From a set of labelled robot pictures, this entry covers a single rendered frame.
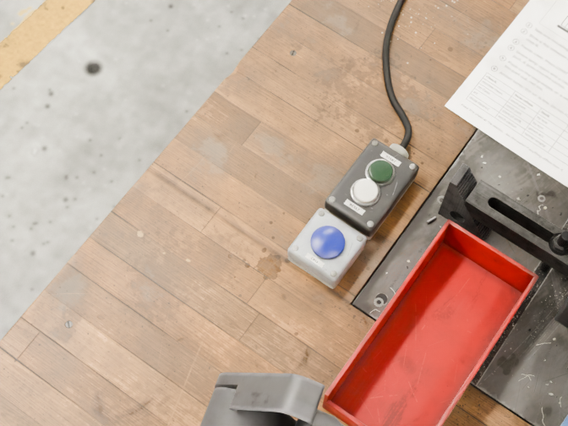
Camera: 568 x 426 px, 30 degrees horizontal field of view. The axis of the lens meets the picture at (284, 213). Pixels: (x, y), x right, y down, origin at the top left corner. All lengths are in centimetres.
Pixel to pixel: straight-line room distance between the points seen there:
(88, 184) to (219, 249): 108
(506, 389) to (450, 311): 11
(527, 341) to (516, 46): 40
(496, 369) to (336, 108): 38
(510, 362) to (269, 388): 52
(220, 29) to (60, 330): 135
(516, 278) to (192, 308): 37
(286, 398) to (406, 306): 50
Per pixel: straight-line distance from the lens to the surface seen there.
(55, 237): 227
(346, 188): 126
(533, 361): 125
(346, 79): 136
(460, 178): 121
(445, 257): 126
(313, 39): 139
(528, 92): 139
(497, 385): 123
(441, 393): 121
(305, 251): 122
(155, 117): 237
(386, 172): 126
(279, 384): 77
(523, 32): 143
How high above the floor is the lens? 207
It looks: 66 degrees down
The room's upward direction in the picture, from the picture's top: 3 degrees clockwise
